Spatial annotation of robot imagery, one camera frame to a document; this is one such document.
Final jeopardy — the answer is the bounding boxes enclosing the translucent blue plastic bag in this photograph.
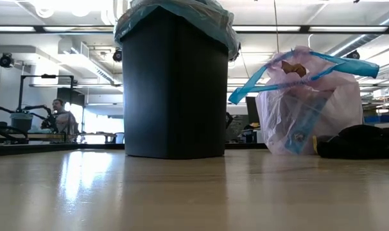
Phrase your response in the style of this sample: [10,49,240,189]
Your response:
[113,0,241,62]

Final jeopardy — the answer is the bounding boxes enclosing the dark plastic trash bin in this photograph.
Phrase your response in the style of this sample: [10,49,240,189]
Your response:
[120,6,230,160]

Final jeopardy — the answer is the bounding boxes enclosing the purple drawstring trash bag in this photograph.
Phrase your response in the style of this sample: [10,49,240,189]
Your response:
[227,44,381,157]

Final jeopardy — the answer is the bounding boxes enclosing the black computer monitor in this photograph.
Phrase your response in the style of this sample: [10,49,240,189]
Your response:
[245,96,260,124]

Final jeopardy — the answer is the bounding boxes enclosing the black fabric gloves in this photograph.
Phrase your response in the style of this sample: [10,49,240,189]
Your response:
[315,124,389,160]

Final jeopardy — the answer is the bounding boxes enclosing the blue storage bins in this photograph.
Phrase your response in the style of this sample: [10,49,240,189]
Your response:
[363,114,389,124]

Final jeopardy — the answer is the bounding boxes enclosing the person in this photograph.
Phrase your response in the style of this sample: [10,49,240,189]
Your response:
[49,98,81,136]

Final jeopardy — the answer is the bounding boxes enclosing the teal background bin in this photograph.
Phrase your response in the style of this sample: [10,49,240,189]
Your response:
[9,112,35,133]

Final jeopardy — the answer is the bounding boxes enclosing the black overhead camera stand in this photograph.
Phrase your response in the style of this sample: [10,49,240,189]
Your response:
[18,73,76,112]

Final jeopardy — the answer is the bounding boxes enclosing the black aluminium table frame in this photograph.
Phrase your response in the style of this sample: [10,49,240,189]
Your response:
[0,142,268,158]

